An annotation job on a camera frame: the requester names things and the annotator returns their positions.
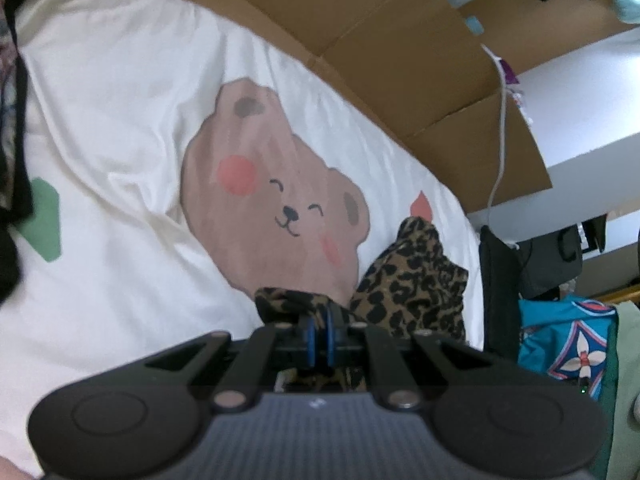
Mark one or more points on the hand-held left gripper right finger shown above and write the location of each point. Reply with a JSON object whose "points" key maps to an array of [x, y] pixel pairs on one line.
{"points": [[330, 337]]}

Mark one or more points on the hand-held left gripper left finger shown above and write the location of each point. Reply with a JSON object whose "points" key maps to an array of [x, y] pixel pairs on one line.
{"points": [[310, 340]]}

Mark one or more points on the leopard print garment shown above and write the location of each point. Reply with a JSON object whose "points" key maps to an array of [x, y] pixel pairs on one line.
{"points": [[415, 280]]}

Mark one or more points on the teal patterned cloth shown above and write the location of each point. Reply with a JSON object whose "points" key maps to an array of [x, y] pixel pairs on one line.
{"points": [[565, 345]]}

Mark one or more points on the dark grey bag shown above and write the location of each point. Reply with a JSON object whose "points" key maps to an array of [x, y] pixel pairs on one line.
{"points": [[555, 260]]}

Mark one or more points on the white cartoon printed blanket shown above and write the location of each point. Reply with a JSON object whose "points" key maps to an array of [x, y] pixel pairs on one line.
{"points": [[150, 110]]}

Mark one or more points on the green cloth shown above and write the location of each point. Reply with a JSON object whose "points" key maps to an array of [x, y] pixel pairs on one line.
{"points": [[622, 385]]}

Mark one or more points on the brown cardboard sheet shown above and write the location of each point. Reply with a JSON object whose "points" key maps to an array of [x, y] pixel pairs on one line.
{"points": [[400, 35]]}

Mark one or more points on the purple small item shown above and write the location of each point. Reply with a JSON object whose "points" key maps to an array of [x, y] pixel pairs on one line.
{"points": [[512, 80]]}

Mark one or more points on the light blue small box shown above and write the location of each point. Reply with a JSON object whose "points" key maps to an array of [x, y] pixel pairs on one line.
{"points": [[474, 25]]}

